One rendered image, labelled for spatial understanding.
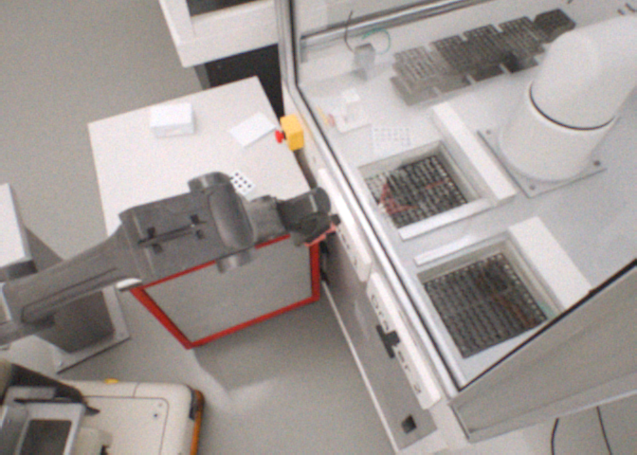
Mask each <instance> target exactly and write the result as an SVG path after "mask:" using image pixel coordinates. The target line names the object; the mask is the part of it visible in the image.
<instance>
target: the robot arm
mask: <svg viewBox="0 0 637 455"><path fill-rule="evenodd" d="M186 183H187V185H188V188H189V191H187V192H183V193H180V194H177V195H173V196H169V197H165V198H161V199H158V200H154V201H151V202H147V203H143V204H139V205H136V206H132V207H130V208H128V209H125V210H124V211H123V212H121V213H120V214H119V215H118V217H119V220H120V221H121V224H120V225H119V226H118V228H117V230H116V231H115V232H114V233H113V234H112V235H111V236H110V237H108V238H107V239H105V240H103V241H102V242H100V243H98V244H96V245H94V246H91V247H89V248H87V249H86V250H84V251H82V252H80V253H78V254H76V255H74V256H72V257H70V258H68V259H66V260H64V261H62V262H60V263H58V264H55V265H53V266H51V267H50V268H48V269H46V270H44V271H42V272H38V269H37V266H36V263H35V262H34V259H33V260H28V261H22V262H19V263H15V264H9V265H5V266H3V267H1V268H0V346H3V345H6V344H8V343H11V342H13V341H16V340H18V339H21V338H24V337H30V336H32V335H35V334H38V333H40V332H43V331H45V330H47V329H50V328H53V327H55V326H57V324H56V321H55V318H54V316H53V315H55V314H57V313H58V312H59V311H60V310H61V308H62V307H63V306H65V305H66V304H68V303H69V302H71V301H74V300H78V299H80V298H83V297H85V296H88V295H91V293H93V292H96V291H98V290H101V289H102V288H105V287H109V286H111V285H114V284H116V283H119V282H123V281H126V280H131V279H137V280H142V283H143V284H147V283H150V282H154V281H157V280H160V279H162V278H165V277H168V276H171V275H172V274H175V273H178V272H181V271H183V270H186V269H189V268H193V267H195V266H198V265H200V264H204V263H207V262H210V261H213V260H215V259H218V258H220V259H218V260H215V262H216V265H217V268H218V270H219V273H220V274H221V273H222V274H224V273H225V272H227V271H229V270H232V269H234V268H237V267H240V266H242V265H247V264H249V263H251V262H253V261H255V260H257V259H258V258H259V257H258V255H257V252H256V249H255V244H254V241H255V242H257V241H260V240H262V239H264V242H267V241H269V240H273V239H276V238H279V237H281V236H283V235H286V234H289V233H290V236H291V238H292V240H293V243H294V245H295V246H297V247H300V245H302V244H303V243H304V244H305V245H306V246H311V245H313V244H315V243H316V242H319V241H321V240H323V239H325V236H324V233H328V232H332V231H336V230H337V229H336V227H335V226H334V224H333V223H332V221H331V219H330V217H329V216H327V214H328V213H330V211H331V200H330V197H329V195H328V193H327V191H326V190H325V189H324V188H323V187H316V188H314V189H312V190H310V191H306V192H304V193H301V194H299V195H296V196H295V197H290V198H288V199H278V197H277V196H271V194H266V195H262V196H258V197H256V198H253V199H251V200H250V201H247V199H246V198H245V197H244V196H243V195H242V194H241V193H239V192H236V190H235V187H234V185H233V182H231V180H230V177H229V175H228V174H226V173H222V172H210V173H205V174H202V175H199V176H196V177H194V178H193V179H188V181H187V182H186ZM192 226H194V227H192ZM195 231H196V232H195ZM253 240H254V241H253Z"/></svg>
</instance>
